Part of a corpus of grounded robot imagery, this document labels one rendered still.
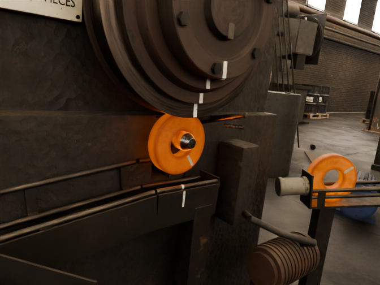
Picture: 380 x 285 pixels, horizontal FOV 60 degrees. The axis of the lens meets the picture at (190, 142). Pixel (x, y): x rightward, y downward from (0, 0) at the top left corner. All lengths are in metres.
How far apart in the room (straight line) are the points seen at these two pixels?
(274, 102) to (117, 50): 2.85
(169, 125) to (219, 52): 0.20
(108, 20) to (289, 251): 0.75
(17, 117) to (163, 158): 0.31
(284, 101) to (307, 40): 5.53
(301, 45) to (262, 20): 7.94
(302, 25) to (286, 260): 7.94
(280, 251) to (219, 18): 0.63
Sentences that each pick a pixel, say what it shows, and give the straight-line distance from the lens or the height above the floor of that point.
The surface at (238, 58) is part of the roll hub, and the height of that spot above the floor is 1.02.
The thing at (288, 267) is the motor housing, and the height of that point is 0.50.
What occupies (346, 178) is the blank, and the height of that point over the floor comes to 0.71.
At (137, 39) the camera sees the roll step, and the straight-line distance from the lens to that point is 0.65.
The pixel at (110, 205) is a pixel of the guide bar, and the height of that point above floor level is 0.70.
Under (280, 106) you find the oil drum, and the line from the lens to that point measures 3.43.
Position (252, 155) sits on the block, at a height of 0.77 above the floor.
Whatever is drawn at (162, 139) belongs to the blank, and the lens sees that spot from 0.75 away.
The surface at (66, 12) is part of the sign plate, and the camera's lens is 0.75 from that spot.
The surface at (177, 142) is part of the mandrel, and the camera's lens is 0.77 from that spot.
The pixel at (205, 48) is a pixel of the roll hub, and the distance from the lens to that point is 0.67.
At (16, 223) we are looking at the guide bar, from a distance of 0.72.
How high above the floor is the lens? 0.98
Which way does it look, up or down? 12 degrees down
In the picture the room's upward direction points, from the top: 6 degrees clockwise
